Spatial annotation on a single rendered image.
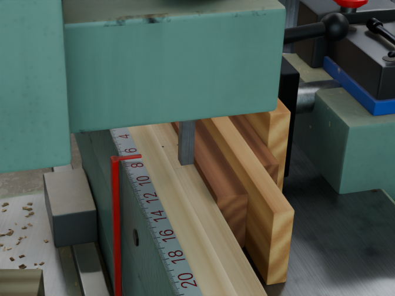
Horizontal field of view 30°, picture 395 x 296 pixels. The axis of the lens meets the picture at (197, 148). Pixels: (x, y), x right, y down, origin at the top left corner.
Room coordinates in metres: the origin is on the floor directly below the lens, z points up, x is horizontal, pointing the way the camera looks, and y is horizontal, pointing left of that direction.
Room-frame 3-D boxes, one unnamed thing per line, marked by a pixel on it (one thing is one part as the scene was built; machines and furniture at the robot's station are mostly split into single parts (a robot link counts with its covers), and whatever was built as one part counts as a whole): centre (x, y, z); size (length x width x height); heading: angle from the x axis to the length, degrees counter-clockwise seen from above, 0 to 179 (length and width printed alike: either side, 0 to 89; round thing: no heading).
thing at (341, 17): (0.46, -0.07, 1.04); 0.06 x 0.02 x 0.02; 108
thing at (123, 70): (0.43, 0.03, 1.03); 0.14 x 0.07 x 0.09; 108
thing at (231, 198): (0.51, 0.01, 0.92); 0.23 x 0.02 x 0.04; 18
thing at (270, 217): (0.48, -0.02, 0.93); 0.24 x 0.01 x 0.06; 18
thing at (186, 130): (0.43, 0.01, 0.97); 0.01 x 0.01 x 0.05; 18
